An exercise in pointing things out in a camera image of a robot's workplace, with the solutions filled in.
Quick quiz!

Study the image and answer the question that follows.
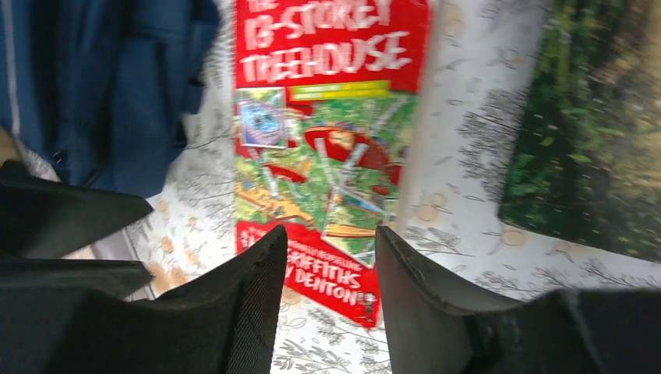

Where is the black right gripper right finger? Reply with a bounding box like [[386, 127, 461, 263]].
[[375, 226, 660, 373]]

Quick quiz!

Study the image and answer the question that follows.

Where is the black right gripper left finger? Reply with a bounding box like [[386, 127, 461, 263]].
[[45, 225, 288, 373]]

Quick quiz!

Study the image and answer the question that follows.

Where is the dark green gold book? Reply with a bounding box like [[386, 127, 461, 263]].
[[498, 1, 660, 262]]

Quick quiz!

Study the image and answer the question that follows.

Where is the navy blue student backpack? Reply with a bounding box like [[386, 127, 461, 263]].
[[1, 1, 221, 198]]

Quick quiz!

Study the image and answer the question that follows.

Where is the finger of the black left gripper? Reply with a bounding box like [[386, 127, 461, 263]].
[[1, 259, 153, 310], [1, 160, 153, 259]]

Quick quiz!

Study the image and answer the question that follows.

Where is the red Treehouse storybook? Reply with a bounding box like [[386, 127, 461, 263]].
[[233, 1, 436, 329]]

